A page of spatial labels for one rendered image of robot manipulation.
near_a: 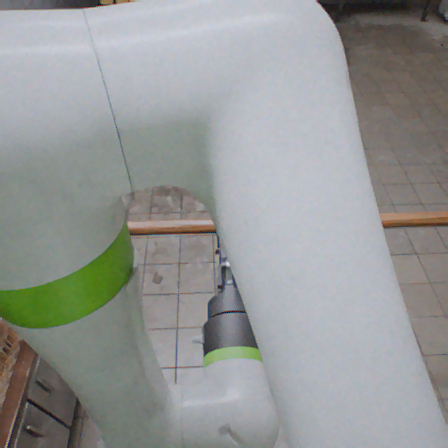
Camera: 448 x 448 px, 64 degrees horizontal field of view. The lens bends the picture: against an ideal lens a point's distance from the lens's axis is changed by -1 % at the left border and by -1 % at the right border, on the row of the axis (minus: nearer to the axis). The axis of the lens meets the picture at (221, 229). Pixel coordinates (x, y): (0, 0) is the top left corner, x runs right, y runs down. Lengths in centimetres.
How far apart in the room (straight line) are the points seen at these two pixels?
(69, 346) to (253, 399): 28
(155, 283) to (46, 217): 186
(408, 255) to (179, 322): 139
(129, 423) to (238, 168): 32
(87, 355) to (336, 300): 20
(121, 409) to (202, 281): 166
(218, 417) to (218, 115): 39
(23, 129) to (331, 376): 20
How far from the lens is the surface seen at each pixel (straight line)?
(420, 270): 237
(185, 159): 21
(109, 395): 39
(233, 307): 57
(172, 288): 204
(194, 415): 51
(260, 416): 51
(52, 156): 20
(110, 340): 32
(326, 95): 22
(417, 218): 81
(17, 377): 137
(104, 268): 26
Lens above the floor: 174
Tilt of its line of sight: 50 degrees down
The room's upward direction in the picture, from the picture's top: straight up
